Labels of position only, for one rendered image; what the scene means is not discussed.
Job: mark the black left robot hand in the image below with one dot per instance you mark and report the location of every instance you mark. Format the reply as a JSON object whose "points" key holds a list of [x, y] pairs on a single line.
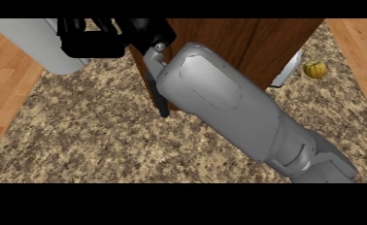
{"points": [[90, 45]]}

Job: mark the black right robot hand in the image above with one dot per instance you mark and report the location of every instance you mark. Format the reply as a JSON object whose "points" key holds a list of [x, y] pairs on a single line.
{"points": [[148, 31]]}

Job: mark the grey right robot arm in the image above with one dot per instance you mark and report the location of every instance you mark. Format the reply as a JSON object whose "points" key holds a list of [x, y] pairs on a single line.
{"points": [[224, 106]]}

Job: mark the brown wooden cabinet door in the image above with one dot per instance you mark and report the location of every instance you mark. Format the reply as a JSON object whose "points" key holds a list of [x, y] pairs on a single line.
{"points": [[249, 48]]}

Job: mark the yellow round fruit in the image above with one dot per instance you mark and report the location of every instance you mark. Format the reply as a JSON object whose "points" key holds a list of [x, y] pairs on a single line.
{"points": [[315, 70]]}

